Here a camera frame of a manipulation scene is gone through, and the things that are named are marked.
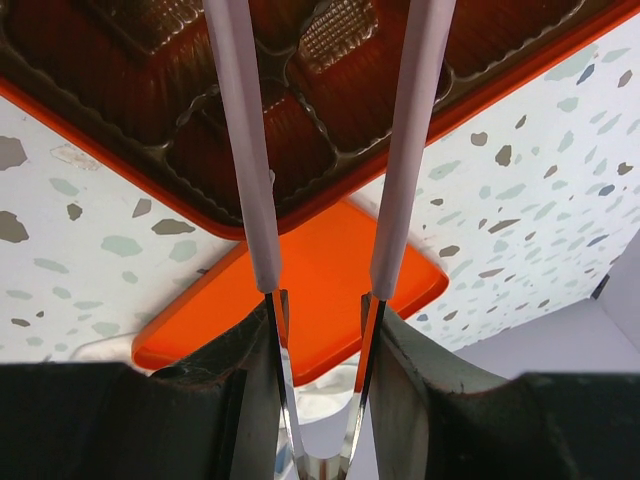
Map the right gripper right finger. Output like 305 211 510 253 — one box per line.
368 309 639 479

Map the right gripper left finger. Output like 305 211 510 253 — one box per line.
1 292 288 479

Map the orange box lid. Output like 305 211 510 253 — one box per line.
130 197 450 387

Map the orange compartment cookie box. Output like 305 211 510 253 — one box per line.
1 1 639 240

